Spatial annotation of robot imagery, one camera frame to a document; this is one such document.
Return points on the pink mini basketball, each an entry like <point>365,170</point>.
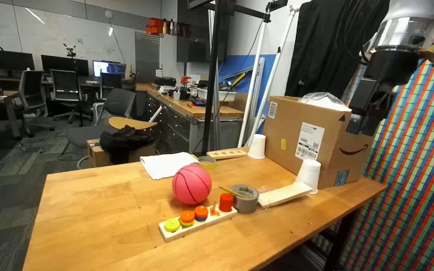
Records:
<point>192,183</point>

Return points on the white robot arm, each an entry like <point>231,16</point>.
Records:
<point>403,40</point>

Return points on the wooden block with holes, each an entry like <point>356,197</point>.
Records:
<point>227,153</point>

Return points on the white cup at back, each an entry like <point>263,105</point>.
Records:
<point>258,146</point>

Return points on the wooden workbench in back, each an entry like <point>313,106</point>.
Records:
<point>182,123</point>

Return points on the red cylinder peg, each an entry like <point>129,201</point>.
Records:
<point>227,200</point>

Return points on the white paper sheet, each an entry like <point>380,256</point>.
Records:
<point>167,164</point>

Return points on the wooden peg board base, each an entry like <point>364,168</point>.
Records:
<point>189,221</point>

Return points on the cardboard shipping box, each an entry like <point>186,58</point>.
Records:
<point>298,131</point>

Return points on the white flat block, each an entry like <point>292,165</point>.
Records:
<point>283,194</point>

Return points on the black backpack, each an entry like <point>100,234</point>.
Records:
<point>123,141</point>

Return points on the round wooden stool top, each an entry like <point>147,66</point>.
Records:
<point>121,122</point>

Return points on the plastic bag on box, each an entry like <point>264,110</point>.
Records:
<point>325,99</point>

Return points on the black hanging cloth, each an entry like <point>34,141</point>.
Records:
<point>331,33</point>

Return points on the black office chair middle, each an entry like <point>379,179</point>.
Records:
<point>67,88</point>

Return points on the grey office chair left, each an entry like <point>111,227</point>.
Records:
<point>34,102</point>

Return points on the colourful striped cloth panel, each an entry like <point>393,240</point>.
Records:
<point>396,231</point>

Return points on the grey duct tape roll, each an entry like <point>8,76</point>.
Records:
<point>246,197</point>

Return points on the black camera stand pole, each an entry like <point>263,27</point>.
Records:
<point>222,10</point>

